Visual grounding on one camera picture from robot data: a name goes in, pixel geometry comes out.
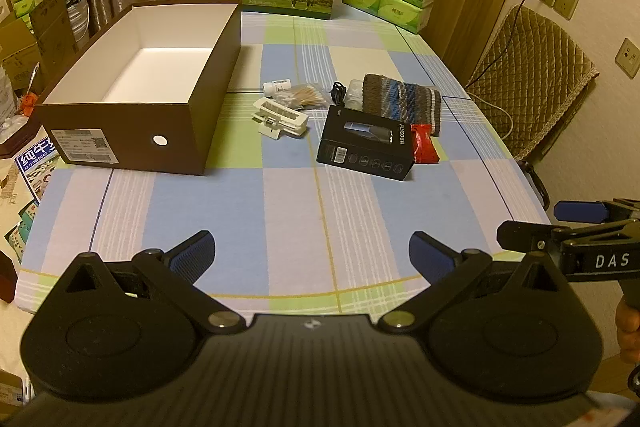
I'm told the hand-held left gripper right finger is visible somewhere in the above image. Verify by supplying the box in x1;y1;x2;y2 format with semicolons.
377;230;576;335

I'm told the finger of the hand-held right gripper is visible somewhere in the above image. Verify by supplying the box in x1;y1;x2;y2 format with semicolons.
496;220;566;254
553;199;640;224

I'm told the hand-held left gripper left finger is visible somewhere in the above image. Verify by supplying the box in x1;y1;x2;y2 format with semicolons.
49;229;246;335

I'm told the red snack packet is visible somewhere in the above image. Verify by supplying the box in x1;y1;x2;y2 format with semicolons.
411;124;440;165

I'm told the brown shoe box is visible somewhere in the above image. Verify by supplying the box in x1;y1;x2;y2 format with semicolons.
34;0;243;176

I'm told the black product box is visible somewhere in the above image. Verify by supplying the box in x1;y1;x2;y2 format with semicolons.
316;104;416;182

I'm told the striped knit pouch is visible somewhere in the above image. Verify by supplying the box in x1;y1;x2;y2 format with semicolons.
361;73;443;136

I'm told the white plastic clip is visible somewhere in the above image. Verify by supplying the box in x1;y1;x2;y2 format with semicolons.
251;97;310;138

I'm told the clear floss pick box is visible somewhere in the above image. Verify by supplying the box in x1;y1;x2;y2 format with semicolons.
345;79;368;112

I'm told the small white bottle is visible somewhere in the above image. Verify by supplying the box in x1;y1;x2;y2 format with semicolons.
263;79;292;98

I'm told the bag of cotton swabs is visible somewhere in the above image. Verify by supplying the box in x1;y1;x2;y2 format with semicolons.
272;83;333;110

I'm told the person's right hand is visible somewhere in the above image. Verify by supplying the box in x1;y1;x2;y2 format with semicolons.
615;294;640;364

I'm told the checked tablecloth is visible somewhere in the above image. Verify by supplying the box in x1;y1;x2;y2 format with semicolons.
15;9;556;323

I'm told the chair with quilted cover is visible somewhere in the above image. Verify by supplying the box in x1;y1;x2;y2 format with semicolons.
464;4;601;208

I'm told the blue printed flyer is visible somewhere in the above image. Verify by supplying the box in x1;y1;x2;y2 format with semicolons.
14;136;62;204

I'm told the dark wooden stand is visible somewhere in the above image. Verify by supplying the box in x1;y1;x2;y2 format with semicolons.
0;117;43;158

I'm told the white plastic bag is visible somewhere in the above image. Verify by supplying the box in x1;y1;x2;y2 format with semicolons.
0;72;23;142

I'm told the brown cardboard box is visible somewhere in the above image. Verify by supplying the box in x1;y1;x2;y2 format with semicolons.
29;0;81;80

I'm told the striped shopping bag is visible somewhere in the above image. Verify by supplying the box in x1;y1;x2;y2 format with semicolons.
62;0;94;48

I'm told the light cardboard box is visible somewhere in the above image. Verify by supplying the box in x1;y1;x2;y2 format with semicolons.
0;19;42;82

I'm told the white cord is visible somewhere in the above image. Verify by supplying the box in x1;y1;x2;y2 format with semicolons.
475;93;516;140

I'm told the black power cord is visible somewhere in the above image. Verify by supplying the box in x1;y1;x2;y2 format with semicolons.
462;0;551;90

